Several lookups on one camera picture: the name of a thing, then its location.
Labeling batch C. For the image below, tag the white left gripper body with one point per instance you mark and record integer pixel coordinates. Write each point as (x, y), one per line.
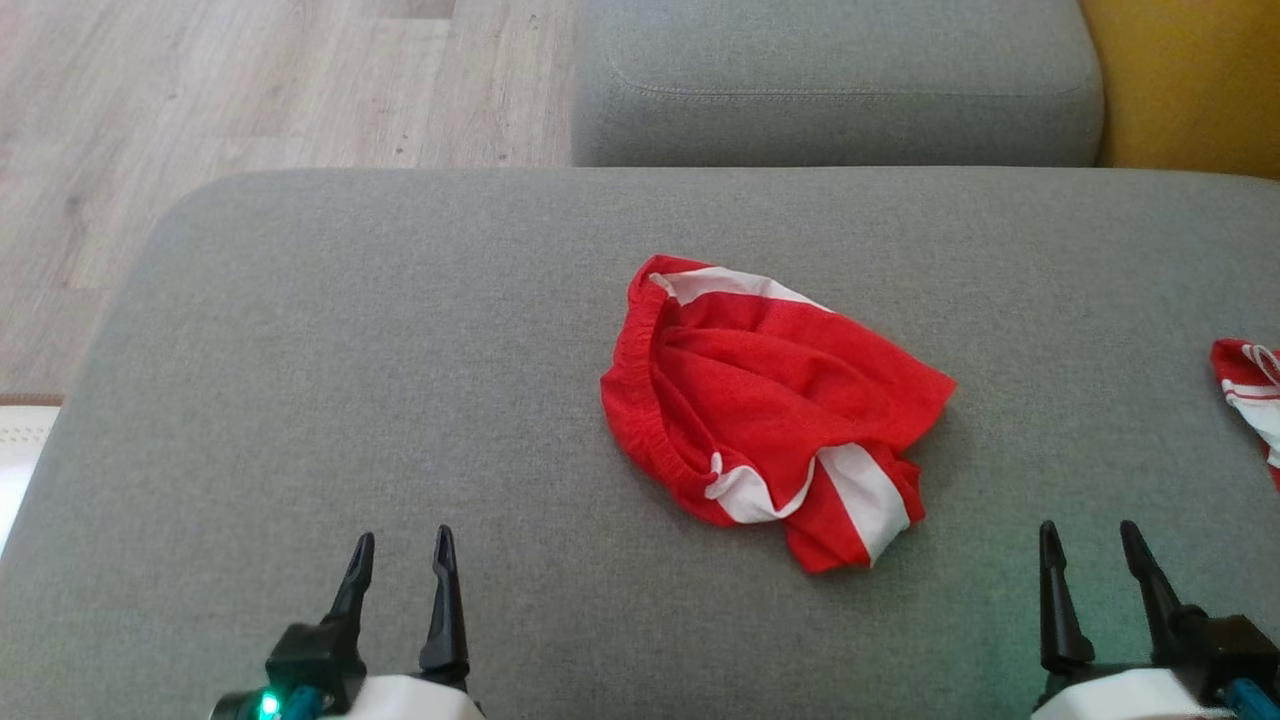
(410, 702)

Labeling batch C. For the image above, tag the teal camera connector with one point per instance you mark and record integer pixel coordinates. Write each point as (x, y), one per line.
(303, 705)
(1255, 700)

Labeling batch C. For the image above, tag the teal right camera connector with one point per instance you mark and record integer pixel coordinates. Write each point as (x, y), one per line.
(1255, 700)

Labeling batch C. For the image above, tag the yellow sofa backrest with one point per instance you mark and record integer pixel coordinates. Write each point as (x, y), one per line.
(1190, 80)

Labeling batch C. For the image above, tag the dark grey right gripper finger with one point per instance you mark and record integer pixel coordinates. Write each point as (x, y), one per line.
(1060, 630)
(1152, 590)

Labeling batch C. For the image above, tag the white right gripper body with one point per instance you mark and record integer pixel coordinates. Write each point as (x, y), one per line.
(1130, 698)

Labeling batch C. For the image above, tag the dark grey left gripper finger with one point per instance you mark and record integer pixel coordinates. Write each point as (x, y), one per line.
(445, 630)
(355, 590)

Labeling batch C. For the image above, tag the teal left camera connector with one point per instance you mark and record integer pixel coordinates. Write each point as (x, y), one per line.
(303, 705)

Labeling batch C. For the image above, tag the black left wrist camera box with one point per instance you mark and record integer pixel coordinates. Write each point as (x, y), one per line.
(315, 660)

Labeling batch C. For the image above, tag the grey fabric sofa seat cushion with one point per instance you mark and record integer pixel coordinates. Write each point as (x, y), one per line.
(840, 80)

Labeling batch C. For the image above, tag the red shorts with white stripes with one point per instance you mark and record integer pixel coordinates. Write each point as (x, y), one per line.
(770, 400)

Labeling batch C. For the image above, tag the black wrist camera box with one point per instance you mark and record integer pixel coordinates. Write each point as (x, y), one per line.
(315, 660)
(1225, 650)

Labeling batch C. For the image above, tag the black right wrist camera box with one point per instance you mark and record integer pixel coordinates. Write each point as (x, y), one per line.
(1225, 650)

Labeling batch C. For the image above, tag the grey fabric sofa chaise seat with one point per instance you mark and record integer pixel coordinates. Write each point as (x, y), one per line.
(400, 380)

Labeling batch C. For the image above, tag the red and white numbered jersey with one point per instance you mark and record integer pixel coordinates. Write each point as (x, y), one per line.
(1255, 400)

